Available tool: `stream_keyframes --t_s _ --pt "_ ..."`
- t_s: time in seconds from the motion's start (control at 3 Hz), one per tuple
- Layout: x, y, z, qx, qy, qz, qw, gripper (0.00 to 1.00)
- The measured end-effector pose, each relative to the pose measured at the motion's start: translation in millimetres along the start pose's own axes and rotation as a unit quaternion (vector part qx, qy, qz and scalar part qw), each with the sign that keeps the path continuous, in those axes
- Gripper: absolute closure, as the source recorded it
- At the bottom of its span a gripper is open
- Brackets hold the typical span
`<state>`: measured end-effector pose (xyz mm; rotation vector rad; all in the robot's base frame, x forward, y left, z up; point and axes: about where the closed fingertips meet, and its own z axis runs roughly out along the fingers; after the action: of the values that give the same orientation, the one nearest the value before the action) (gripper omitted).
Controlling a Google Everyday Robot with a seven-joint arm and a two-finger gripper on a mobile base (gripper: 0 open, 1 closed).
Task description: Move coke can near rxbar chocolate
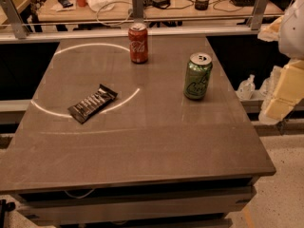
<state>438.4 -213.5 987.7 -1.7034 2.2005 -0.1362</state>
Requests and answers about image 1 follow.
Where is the red coke can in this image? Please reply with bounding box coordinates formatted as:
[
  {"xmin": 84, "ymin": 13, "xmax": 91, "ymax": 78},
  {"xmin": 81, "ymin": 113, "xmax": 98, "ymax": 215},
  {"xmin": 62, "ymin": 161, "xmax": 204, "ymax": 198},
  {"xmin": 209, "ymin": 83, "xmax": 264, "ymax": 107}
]
[{"xmin": 128, "ymin": 23, "xmax": 148, "ymax": 64}]

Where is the metal bracket left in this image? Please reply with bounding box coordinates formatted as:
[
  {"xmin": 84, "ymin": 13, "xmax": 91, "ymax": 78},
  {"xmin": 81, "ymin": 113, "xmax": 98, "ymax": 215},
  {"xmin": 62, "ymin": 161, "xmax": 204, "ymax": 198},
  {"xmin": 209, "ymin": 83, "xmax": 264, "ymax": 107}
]
[{"xmin": 0, "ymin": 0, "xmax": 29, "ymax": 39}]

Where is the black rxbar chocolate wrapper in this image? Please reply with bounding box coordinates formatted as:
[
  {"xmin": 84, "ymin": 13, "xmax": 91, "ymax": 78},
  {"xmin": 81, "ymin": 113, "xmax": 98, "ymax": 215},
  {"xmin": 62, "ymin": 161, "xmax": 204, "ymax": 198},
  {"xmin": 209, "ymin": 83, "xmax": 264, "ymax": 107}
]
[{"xmin": 67, "ymin": 85, "xmax": 118, "ymax": 124}]

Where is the metal bracket right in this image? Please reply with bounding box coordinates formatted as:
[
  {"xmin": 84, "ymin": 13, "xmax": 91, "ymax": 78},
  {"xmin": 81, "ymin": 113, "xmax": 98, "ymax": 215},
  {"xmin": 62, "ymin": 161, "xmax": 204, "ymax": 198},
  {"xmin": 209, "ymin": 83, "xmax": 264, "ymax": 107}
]
[{"xmin": 248, "ymin": 0, "xmax": 269, "ymax": 30}]

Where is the black power adapter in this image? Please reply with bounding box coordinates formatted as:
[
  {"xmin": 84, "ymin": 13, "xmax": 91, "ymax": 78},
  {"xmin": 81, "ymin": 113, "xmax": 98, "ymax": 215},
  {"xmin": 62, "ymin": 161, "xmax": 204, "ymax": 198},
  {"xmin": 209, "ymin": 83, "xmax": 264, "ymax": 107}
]
[{"xmin": 152, "ymin": 0, "xmax": 171, "ymax": 9}]

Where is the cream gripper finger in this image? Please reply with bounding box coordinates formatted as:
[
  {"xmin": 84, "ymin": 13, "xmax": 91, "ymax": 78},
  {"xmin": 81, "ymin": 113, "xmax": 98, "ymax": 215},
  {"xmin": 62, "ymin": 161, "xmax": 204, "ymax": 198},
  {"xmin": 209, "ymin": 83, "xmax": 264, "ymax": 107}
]
[
  {"xmin": 274, "ymin": 60, "xmax": 304, "ymax": 104},
  {"xmin": 263, "ymin": 98, "xmax": 295, "ymax": 121}
]

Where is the white cable under table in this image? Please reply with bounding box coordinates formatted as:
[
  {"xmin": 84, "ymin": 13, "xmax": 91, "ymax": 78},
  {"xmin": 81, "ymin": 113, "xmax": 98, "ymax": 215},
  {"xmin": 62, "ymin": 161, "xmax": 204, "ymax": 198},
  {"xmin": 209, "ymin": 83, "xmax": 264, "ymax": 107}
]
[{"xmin": 64, "ymin": 188, "xmax": 96, "ymax": 200}]

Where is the clear sanitizer bottle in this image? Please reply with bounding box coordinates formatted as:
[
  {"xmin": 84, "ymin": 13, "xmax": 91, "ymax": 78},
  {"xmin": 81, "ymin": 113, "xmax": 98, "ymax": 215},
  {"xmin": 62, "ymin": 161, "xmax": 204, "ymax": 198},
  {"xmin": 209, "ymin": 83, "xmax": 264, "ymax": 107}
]
[
  {"xmin": 237, "ymin": 74, "xmax": 256, "ymax": 100},
  {"xmin": 259, "ymin": 78, "xmax": 271, "ymax": 97}
]

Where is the clear sanitizer bottle right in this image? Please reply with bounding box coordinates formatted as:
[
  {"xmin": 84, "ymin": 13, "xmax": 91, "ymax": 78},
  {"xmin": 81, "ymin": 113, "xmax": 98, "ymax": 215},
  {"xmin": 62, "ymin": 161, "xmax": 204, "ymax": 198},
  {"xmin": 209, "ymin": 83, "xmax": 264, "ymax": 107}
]
[{"xmin": 259, "ymin": 78, "xmax": 271, "ymax": 97}]

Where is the white crumpled cloth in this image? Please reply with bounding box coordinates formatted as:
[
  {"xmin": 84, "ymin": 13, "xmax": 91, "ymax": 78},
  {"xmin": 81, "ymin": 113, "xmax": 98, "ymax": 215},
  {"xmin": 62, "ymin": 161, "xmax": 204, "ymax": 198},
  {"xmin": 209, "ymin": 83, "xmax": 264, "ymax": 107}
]
[{"xmin": 86, "ymin": 0, "xmax": 115, "ymax": 12}]

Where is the wooden background desk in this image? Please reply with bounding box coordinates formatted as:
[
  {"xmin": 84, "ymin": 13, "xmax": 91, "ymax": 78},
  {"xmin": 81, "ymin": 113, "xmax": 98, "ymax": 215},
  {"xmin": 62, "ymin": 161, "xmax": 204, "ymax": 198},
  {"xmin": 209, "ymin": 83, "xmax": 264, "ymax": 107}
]
[{"xmin": 37, "ymin": 0, "xmax": 285, "ymax": 24}]

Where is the metal bracket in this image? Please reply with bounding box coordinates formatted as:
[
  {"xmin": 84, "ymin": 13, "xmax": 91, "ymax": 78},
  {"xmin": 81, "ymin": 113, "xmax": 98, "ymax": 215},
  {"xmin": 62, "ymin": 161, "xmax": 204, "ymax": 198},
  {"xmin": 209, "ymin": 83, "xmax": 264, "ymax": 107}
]
[
  {"xmin": 0, "ymin": 0, "xmax": 29, "ymax": 39},
  {"xmin": 132, "ymin": 0, "xmax": 144, "ymax": 23},
  {"xmin": 248, "ymin": 0, "xmax": 269, "ymax": 30}
]

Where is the green soda can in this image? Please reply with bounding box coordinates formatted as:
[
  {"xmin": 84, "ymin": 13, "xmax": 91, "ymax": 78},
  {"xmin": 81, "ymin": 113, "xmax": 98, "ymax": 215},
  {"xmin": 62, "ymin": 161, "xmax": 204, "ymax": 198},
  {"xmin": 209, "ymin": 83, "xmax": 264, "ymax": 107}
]
[{"xmin": 183, "ymin": 52, "xmax": 213, "ymax": 100}]

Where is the black round container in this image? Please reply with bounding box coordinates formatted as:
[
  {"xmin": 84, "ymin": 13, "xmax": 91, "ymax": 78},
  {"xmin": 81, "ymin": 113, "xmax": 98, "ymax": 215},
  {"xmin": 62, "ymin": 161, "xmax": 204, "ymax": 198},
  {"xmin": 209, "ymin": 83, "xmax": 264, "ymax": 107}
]
[{"xmin": 195, "ymin": 0, "xmax": 210, "ymax": 10}]

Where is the metal bracket middle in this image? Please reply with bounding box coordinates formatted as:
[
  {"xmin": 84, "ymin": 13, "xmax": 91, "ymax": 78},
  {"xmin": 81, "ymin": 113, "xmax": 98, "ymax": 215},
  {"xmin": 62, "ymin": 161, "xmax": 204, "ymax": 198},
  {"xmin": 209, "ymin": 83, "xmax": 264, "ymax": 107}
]
[{"xmin": 132, "ymin": 0, "xmax": 144, "ymax": 23}]

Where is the clear sanitizer bottle left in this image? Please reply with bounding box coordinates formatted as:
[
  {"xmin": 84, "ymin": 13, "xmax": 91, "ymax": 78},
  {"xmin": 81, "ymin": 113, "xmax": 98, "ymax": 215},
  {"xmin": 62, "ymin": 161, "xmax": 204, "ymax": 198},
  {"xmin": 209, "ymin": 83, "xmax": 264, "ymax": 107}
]
[{"xmin": 237, "ymin": 74, "xmax": 256, "ymax": 100}]

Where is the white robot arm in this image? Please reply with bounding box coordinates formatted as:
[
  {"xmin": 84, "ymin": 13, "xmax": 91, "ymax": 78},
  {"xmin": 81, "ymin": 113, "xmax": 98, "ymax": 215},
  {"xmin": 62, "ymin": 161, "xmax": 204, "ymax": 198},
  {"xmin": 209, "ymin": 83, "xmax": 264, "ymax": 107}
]
[{"xmin": 262, "ymin": 0, "xmax": 304, "ymax": 123}]

